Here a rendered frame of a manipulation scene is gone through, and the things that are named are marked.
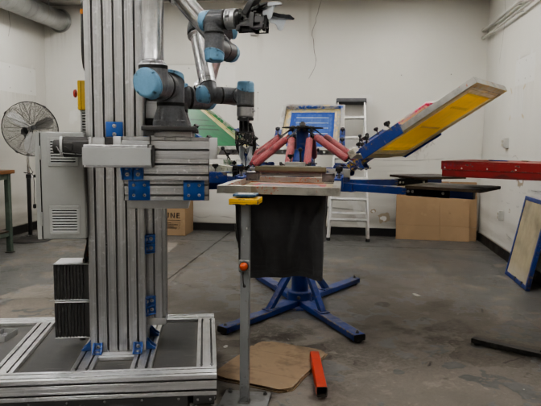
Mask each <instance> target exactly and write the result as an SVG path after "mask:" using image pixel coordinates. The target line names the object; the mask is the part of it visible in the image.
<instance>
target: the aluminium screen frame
mask: <svg viewBox="0 0 541 406"><path fill-rule="evenodd" d="M250 182H265V183H303V184H333V186H332V187H296V186H259V185H245V184H248V183H250ZM217 193H258V194H271V195H304V196H340V194H341V181H334V182H322V177H288V176H260V180H246V178H245V179H236V180H231V181H229V182H226V183H224V184H219V185H217Z"/></svg>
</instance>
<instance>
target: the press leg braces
mask: <svg viewBox="0 0 541 406"><path fill-rule="evenodd" d="M306 278H307V277H306ZM290 279H291V277H285V278H281V280H280V281H279V283H278V284H275V286H276V287H277V288H276V290H275V293H274V294H273V296H272V297H271V299H270V301H269V303H268V305H267V306H266V307H265V308H263V310H266V311H272V310H275V309H278V308H279V307H277V306H276V305H277V303H278V301H279V298H280V297H281V295H282V294H283V291H284V290H285V288H287V284H288V282H289V281H290ZM307 281H308V284H309V287H310V289H311V291H312V295H313V297H314V300H315V302H316V307H317V309H314V310H315V311H317V312H318V313H320V314H324V313H330V312H329V311H327V310H326V309H325V307H324V303H323V301H322V298H321V295H320V292H319V290H324V291H326V290H328V289H330V288H332V287H329V286H328V285H327V284H326V282H325V281H324V279H323V280H322V281H317V283H318V284H319V285H320V286H321V288H318V287H317V285H316V281H315V280H312V279H309V278H307Z"/></svg>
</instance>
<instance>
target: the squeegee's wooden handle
mask: <svg viewBox="0 0 541 406"><path fill-rule="evenodd" d="M326 169H327V168H326V167H282V166H255V169H254V170H255V171H256V172H283V173H321V174H322V172H326Z"/></svg>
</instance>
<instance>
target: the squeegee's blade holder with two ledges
mask: <svg viewBox="0 0 541 406"><path fill-rule="evenodd" d="M262 166H282V167H321V166H291V165H262ZM262 175H285V176H321V173H283V172H262Z"/></svg>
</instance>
